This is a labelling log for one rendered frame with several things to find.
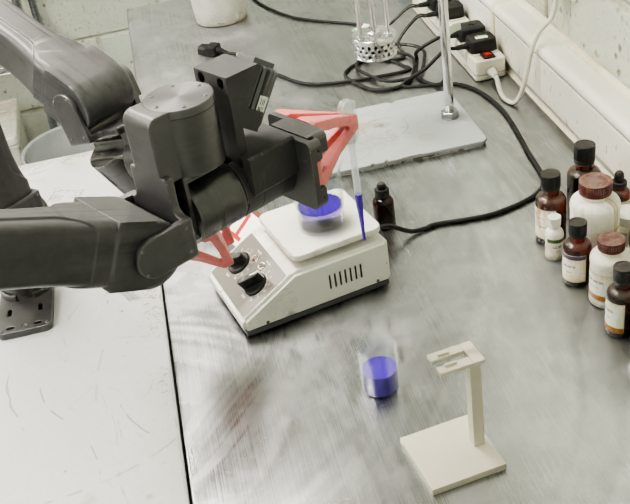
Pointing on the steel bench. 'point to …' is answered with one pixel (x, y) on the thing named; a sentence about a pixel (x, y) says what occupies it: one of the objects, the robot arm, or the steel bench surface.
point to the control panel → (248, 273)
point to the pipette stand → (455, 431)
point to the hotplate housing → (313, 281)
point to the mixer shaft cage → (374, 36)
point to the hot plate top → (288, 235)
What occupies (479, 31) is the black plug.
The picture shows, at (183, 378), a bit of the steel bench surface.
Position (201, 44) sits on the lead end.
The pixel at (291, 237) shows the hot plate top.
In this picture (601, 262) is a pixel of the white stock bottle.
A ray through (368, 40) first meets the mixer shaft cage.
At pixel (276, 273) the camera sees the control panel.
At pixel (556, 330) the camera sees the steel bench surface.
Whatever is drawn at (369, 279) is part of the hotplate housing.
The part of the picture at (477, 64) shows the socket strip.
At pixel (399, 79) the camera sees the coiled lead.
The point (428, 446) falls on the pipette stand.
